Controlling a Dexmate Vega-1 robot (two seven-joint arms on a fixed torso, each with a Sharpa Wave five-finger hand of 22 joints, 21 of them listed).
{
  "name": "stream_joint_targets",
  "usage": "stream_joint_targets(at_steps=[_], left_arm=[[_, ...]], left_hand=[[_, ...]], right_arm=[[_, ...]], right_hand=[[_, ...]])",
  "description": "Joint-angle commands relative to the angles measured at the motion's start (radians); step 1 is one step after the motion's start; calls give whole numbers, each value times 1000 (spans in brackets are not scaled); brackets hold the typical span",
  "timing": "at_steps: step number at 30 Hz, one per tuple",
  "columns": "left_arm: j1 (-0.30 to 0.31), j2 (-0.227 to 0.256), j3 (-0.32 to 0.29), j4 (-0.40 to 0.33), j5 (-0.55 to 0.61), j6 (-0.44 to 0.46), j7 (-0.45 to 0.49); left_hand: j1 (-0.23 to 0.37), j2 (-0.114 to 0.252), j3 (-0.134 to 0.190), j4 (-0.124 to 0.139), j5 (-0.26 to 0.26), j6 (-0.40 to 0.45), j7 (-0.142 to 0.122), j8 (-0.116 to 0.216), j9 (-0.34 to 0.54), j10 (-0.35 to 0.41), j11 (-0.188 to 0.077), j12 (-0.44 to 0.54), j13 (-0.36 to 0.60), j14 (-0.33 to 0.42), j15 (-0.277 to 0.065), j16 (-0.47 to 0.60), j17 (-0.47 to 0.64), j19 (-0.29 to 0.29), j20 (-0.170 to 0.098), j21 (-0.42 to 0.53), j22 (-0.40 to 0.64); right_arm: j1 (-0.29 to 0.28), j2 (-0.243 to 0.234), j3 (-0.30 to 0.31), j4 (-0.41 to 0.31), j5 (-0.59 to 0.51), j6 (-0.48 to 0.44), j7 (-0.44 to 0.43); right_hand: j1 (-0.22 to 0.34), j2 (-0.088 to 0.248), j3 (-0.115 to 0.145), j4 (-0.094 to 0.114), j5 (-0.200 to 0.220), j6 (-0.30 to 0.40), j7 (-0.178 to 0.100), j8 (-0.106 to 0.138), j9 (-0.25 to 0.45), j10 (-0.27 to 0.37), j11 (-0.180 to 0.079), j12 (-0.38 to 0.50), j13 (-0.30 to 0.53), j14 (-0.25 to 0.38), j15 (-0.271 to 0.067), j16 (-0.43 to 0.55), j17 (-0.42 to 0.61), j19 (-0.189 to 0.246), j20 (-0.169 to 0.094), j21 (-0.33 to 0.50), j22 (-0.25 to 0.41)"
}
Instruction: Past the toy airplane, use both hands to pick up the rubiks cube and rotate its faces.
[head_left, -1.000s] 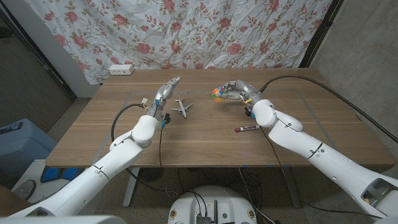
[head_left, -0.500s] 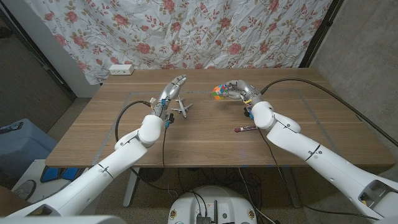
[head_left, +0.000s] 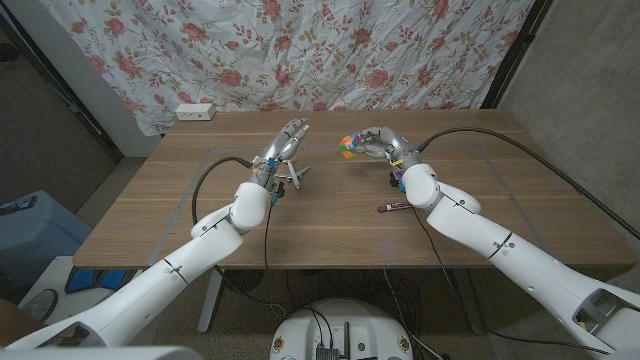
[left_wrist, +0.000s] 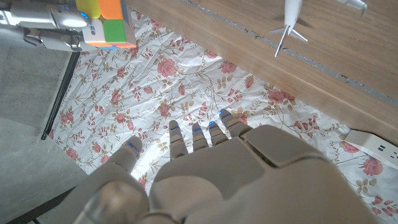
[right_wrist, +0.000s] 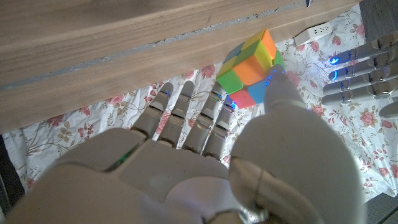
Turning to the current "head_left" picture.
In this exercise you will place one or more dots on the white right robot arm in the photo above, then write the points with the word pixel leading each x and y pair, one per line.
pixel 500 245

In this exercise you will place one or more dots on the white table leg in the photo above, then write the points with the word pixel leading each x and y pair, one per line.
pixel 210 305

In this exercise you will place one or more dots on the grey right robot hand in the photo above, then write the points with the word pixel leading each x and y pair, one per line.
pixel 392 145

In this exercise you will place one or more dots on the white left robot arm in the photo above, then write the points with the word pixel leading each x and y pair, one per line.
pixel 165 280

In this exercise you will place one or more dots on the black flat device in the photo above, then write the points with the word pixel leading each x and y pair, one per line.
pixel 17 206

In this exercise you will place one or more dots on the white step with blue pads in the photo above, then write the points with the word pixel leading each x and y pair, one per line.
pixel 60 270

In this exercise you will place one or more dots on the white toy airplane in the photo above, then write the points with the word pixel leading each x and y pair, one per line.
pixel 296 177

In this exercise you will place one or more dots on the red marker with white label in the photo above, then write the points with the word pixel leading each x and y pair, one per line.
pixel 392 207

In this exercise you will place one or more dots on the black round fan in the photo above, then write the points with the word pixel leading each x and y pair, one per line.
pixel 242 280

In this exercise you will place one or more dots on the black backdrop pole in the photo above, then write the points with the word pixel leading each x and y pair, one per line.
pixel 515 55

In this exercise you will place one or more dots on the person leg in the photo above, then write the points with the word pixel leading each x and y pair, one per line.
pixel 17 325

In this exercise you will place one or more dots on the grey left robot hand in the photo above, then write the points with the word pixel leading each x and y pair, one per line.
pixel 277 150

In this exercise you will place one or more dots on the grey table leg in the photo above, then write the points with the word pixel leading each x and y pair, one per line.
pixel 470 305

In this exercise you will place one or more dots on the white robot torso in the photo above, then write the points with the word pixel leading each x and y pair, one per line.
pixel 300 330

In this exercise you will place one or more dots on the grey shoe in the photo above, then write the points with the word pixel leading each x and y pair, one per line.
pixel 40 305

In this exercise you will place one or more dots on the blue storage bin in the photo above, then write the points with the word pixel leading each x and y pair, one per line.
pixel 35 235

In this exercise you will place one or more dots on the multicolour rubiks cube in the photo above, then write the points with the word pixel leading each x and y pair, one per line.
pixel 348 145

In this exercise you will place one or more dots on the white power strip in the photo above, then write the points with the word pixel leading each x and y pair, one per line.
pixel 195 111

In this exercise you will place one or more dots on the floral backdrop cloth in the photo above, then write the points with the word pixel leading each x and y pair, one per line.
pixel 300 55

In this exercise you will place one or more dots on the black door frame strip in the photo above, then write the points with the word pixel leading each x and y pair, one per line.
pixel 75 106

